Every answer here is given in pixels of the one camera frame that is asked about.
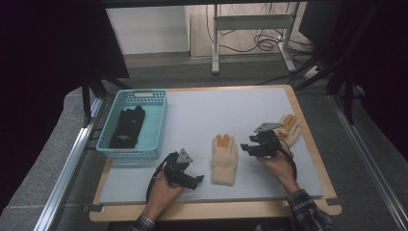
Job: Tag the aluminium rail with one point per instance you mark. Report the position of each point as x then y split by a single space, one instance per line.
369 154
67 166

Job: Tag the person's left hand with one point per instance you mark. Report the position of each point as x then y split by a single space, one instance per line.
163 195

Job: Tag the black tape piece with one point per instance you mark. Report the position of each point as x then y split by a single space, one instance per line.
333 201

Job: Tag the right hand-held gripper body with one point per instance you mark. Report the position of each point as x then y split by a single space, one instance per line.
271 144

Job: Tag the white metal stand frame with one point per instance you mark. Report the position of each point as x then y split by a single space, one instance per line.
253 22

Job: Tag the grey table mat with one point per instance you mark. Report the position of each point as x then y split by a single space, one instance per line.
198 109

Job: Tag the white power strip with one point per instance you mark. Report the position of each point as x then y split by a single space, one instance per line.
311 72

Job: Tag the light blue plastic basket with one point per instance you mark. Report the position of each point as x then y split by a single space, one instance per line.
154 128

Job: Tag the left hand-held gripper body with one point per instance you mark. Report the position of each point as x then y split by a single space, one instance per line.
176 170

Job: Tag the white cabinet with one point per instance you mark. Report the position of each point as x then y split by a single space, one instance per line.
147 30

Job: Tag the black tripod stand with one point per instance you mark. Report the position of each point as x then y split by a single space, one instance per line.
96 89
340 80

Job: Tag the person's right hand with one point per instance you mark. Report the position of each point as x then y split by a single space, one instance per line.
282 170

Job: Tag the black glove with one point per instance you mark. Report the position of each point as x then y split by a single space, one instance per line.
128 128

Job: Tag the beige knit glove orange fingertips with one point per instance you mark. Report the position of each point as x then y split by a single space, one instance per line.
293 130
224 163

